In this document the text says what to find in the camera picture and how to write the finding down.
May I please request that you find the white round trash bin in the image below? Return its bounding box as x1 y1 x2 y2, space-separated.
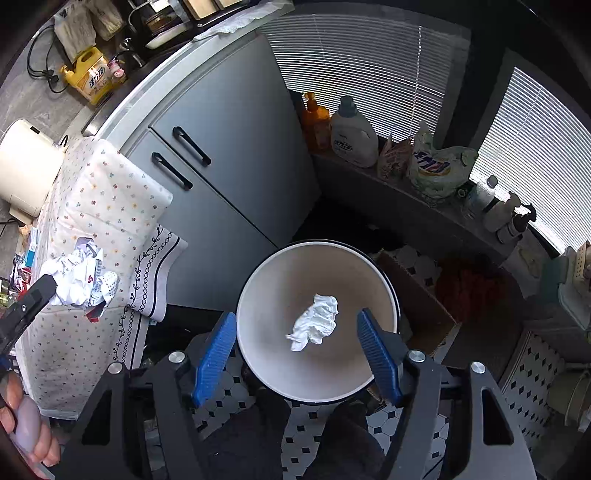
236 241 401 403

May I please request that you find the white printed paper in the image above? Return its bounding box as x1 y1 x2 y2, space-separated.
41 237 119 310

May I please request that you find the green white detergent bag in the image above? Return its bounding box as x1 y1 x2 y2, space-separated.
407 121 478 202

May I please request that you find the striped leaf-pattern towel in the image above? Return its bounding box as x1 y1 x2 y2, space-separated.
112 224 187 370

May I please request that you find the cream air fryer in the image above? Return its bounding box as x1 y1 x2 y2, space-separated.
0 119 65 224

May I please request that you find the white laundry detergent bottle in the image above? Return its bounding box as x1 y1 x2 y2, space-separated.
330 95 379 168

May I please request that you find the yellow dish soap bottle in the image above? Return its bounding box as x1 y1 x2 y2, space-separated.
60 46 114 106

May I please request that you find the white tissue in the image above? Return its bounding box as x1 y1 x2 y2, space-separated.
286 294 339 352

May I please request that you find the black power cable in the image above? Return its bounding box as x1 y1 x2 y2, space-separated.
25 23 68 95

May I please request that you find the person's left hand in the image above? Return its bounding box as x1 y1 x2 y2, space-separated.
1 372 61 479

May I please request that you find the orange bottle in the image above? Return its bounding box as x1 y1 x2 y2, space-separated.
303 92 331 151

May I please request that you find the floral white tablecloth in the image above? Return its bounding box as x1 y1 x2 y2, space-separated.
16 138 173 420

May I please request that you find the grey cabinet with handles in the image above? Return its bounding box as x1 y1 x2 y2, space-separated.
97 31 315 310

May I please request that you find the cardboard box on floor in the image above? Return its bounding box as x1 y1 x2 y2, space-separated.
376 251 460 363

